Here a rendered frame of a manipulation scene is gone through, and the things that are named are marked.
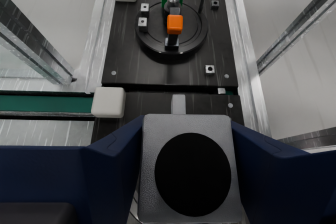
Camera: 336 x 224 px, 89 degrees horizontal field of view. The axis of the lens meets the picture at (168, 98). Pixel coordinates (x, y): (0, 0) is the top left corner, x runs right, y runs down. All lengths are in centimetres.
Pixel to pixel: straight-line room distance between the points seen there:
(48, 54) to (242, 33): 35
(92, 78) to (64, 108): 7
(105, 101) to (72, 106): 8
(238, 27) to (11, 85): 45
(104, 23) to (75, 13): 21
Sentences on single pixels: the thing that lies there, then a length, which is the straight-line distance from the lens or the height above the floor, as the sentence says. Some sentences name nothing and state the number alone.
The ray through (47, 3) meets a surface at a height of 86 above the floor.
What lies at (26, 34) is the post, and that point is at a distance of 28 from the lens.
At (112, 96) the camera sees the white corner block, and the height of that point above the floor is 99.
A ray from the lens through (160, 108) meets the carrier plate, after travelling 28.
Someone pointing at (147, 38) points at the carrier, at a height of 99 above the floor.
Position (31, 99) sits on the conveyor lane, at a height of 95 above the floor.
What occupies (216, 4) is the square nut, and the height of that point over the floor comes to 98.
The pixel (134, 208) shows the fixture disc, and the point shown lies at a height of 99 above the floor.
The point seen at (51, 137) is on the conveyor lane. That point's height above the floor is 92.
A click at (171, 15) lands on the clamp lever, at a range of 24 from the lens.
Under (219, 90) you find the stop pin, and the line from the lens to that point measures 31.
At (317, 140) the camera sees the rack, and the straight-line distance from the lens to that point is 31.
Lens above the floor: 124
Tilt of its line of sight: 68 degrees down
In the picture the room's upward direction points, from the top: 6 degrees clockwise
